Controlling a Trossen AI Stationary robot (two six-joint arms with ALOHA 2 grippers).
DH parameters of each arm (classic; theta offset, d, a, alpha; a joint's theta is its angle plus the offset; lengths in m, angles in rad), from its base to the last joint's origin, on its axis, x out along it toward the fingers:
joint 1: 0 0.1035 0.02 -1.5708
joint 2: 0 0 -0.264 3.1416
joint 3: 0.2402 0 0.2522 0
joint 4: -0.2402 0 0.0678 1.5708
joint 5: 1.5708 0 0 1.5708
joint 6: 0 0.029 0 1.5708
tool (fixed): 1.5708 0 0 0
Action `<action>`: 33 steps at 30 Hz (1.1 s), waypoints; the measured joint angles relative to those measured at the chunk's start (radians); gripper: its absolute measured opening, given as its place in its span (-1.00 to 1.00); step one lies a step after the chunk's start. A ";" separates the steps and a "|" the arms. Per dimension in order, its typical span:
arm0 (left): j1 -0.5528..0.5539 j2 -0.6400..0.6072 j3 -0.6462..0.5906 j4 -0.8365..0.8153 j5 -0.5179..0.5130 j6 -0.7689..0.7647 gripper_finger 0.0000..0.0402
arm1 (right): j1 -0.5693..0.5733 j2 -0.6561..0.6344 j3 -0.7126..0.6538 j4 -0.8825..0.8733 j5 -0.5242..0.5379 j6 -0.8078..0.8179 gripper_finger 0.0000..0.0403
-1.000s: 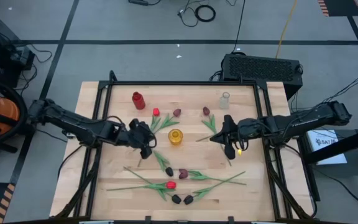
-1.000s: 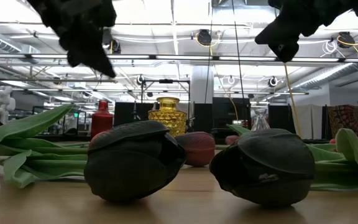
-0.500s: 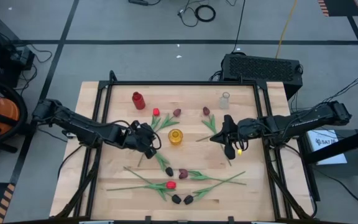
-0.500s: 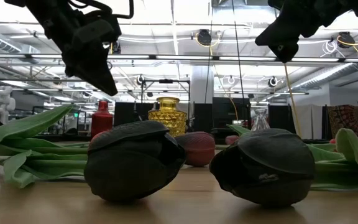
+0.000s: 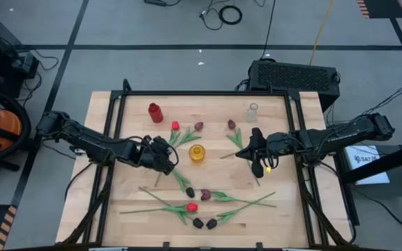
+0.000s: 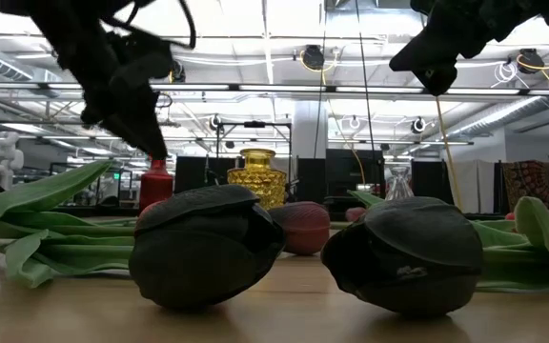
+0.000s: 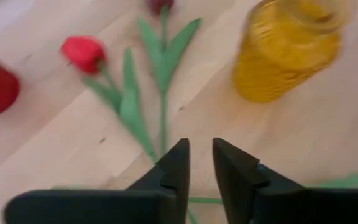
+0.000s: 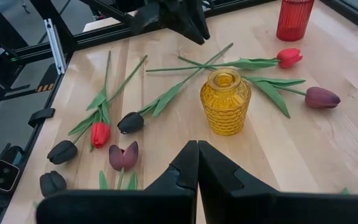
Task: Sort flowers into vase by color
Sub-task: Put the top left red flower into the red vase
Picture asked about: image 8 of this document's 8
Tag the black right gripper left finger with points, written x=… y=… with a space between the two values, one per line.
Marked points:
x=179 y=186

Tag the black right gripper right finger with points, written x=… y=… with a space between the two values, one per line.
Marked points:
x=228 y=193

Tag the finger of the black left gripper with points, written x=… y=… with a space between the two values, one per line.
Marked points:
x=199 y=18
x=183 y=25

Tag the black artificial tulip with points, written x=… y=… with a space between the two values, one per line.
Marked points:
x=130 y=123
x=61 y=152
x=52 y=183

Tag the red artificial tulip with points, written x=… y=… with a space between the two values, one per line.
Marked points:
x=99 y=135
x=287 y=57

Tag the yellow textured glass vase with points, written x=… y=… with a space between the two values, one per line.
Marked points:
x=225 y=105

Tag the red ribbed glass vase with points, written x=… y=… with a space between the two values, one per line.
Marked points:
x=294 y=21

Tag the silver aluminium extrusion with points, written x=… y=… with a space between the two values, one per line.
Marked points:
x=54 y=46

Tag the black hazard-striped floor mat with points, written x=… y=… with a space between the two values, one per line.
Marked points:
x=45 y=87

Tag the black table edge clip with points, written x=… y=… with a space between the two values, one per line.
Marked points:
x=40 y=115

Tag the black aluminium table frame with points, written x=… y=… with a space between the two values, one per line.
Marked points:
x=82 y=39

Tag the black table-level camera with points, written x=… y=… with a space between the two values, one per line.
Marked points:
x=2 y=175

